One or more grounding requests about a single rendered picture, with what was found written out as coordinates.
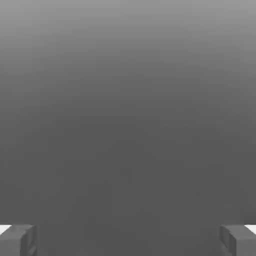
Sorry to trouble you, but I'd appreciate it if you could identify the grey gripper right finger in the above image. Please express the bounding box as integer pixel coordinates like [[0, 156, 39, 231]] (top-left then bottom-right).
[[219, 223, 256, 256]]

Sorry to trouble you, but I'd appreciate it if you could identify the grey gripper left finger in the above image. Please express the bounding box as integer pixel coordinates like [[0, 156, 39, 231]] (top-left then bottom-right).
[[0, 223, 38, 256]]

